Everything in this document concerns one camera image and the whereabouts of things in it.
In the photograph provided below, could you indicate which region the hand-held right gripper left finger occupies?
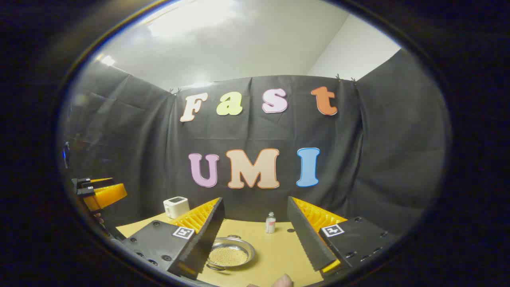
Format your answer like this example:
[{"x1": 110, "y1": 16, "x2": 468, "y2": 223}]
[{"x1": 120, "y1": 197, "x2": 226, "y2": 280}]

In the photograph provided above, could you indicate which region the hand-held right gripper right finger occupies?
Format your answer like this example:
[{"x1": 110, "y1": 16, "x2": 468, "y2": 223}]
[{"x1": 287, "y1": 196, "x2": 399, "y2": 279}]

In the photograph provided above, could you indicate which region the stainless steel pot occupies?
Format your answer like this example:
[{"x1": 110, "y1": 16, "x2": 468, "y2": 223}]
[{"x1": 205, "y1": 235, "x2": 256, "y2": 271}]

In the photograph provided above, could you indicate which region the pile of soybeans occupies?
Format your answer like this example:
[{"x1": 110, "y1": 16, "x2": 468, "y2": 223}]
[{"x1": 208, "y1": 246, "x2": 248, "y2": 267}]

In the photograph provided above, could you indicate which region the white toaster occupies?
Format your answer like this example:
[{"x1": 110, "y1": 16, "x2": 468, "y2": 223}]
[{"x1": 163, "y1": 196, "x2": 190, "y2": 219}]

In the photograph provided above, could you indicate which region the black backdrop cloth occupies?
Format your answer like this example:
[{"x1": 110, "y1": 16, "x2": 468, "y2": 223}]
[{"x1": 60, "y1": 48, "x2": 453, "y2": 240}]

